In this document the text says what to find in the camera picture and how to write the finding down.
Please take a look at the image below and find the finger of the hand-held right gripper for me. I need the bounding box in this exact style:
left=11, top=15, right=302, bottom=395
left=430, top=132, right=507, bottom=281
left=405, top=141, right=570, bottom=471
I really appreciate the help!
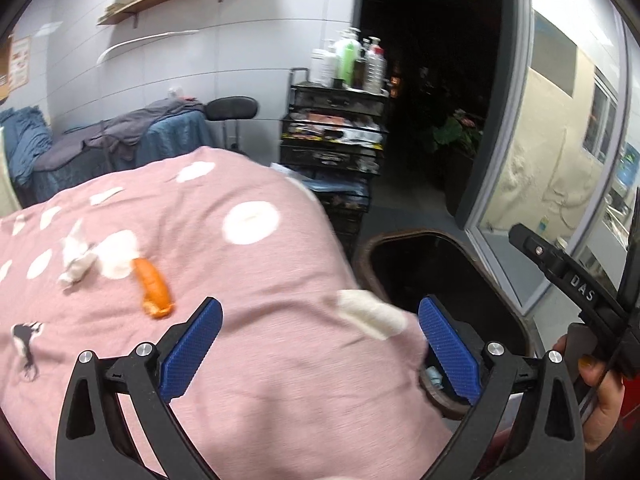
left=509, top=224, right=628, bottom=361

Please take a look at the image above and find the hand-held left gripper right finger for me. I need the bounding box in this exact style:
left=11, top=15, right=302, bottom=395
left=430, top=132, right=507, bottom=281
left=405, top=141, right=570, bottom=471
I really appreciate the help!
left=417, top=295, right=586, bottom=480

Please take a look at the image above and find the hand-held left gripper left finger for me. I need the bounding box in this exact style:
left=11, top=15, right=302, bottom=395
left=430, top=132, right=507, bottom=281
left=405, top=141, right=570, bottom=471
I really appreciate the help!
left=55, top=297, right=224, bottom=480

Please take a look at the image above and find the dark trash bin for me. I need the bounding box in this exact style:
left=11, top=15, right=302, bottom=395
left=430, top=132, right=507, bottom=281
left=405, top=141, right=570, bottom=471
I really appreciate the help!
left=360, top=230, right=532, bottom=421

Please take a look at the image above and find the person's right hand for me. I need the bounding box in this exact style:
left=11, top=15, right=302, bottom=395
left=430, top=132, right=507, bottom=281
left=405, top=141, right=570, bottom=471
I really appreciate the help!
left=550, top=332, right=626, bottom=453

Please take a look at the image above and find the orange peel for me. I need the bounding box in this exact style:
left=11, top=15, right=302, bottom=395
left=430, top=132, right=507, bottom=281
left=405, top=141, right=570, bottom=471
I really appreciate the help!
left=134, top=257, right=177, bottom=320

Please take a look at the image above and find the pink spotted blanket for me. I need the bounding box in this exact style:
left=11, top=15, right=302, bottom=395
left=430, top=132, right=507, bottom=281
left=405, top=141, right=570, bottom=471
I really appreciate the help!
left=0, top=146, right=468, bottom=480

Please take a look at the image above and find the glass door panel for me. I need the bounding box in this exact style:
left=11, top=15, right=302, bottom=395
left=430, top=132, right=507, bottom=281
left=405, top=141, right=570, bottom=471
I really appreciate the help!
left=465, top=0, right=640, bottom=311

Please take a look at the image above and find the crumpled white tissue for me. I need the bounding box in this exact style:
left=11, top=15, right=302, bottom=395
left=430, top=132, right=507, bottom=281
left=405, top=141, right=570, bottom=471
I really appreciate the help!
left=57, top=220, right=98, bottom=293

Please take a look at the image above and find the potted plant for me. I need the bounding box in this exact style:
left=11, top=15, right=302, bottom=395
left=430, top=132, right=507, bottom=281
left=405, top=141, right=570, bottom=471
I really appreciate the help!
left=432, top=110, right=485, bottom=216

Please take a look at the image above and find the blue covered massage bed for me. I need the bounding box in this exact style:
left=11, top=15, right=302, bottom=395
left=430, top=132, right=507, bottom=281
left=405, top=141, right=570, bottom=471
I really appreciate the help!
left=10, top=110, right=216, bottom=206

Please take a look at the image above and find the grey towel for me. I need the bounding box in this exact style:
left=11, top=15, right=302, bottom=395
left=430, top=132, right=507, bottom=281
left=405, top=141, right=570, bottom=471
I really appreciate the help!
left=35, top=99, right=207, bottom=171

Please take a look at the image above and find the black storage cart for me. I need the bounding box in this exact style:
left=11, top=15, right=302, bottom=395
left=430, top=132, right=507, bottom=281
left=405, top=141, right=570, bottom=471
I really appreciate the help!
left=279, top=67, right=391, bottom=256

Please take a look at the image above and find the black stool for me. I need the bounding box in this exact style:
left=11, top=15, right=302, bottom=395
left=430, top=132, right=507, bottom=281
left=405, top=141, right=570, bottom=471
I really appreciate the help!
left=205, top=96, right=260, bottom=153

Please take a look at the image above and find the pile of blue bedding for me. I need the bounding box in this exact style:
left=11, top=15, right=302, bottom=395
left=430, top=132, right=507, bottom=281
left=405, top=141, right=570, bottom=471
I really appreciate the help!
left=0, top=106, right=53, bottom=186

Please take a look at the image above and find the clear bottle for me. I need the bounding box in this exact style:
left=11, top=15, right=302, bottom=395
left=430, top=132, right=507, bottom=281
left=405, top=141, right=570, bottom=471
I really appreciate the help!
left=364, top=37, right=387, bottom=95

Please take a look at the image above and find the white jar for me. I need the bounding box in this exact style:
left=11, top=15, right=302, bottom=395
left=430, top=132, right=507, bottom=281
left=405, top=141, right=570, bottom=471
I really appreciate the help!
left=311, top=49, right=338, bottom=87

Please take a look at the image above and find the green pump bottle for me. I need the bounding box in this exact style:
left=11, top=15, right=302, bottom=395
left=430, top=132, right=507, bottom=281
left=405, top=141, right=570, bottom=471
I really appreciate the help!
left=337, top=27, right=362, bottom=88

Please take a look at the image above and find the white arc lamp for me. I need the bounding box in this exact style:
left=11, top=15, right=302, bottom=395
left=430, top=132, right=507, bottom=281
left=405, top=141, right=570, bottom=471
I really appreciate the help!
left=97, top=29, right=201, bottom=65

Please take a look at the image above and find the wall poster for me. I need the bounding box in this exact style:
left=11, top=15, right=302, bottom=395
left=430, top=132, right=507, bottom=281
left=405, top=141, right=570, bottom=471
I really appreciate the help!
left=7, top=35, right=32, bottom=92

